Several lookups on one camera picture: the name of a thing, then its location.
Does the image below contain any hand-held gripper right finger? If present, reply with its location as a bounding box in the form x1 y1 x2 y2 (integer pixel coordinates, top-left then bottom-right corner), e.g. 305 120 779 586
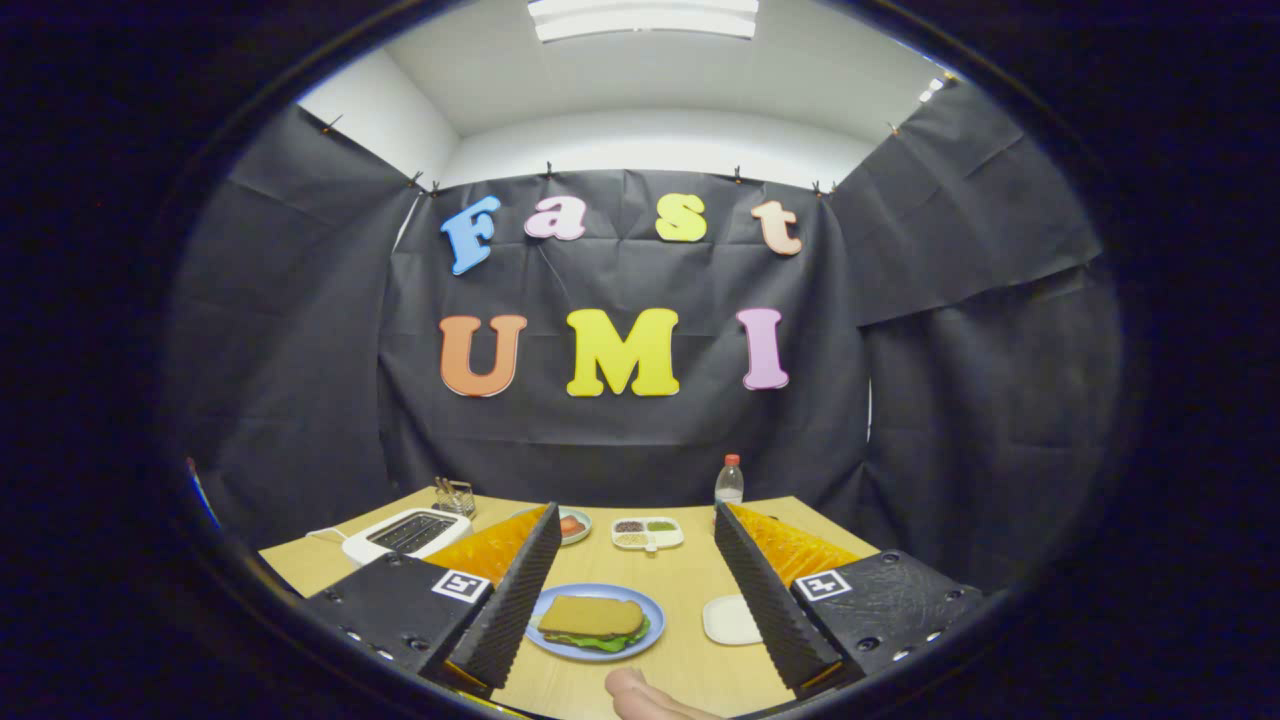
714 502 986 698

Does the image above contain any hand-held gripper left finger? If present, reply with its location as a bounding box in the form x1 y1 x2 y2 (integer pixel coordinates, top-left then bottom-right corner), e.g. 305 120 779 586
298 502 563 699

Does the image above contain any brown toasted bread slice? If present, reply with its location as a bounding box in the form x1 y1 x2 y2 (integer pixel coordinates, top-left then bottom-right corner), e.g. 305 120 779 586
538 595 646 639

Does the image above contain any green lettuce leaf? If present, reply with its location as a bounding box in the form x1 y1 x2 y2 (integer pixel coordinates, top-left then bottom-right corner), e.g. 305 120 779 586
545 615 653 654

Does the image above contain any white square plate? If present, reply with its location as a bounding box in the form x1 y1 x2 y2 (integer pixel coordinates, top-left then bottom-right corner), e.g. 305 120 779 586
702 595 765 646

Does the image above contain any blue plate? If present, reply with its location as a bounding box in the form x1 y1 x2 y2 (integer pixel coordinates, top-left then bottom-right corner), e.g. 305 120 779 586
525 583 665 662

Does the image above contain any white divided dish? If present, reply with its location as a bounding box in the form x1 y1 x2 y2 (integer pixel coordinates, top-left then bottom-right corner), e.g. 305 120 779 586
611 516 685 554

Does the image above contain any white toaster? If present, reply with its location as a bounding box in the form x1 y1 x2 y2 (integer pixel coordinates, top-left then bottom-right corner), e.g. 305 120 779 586
342 508 473 567

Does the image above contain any black backdrop cloth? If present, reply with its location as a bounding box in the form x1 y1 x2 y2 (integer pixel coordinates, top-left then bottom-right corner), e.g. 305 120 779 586
165 75 1126 591

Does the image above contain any long ceiling light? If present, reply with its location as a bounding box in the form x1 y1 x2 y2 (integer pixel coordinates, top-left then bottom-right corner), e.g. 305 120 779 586
527 0 761 43

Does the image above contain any wire utensil holder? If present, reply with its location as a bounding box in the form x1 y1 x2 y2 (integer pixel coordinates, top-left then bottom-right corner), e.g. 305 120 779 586
433 476 477 518

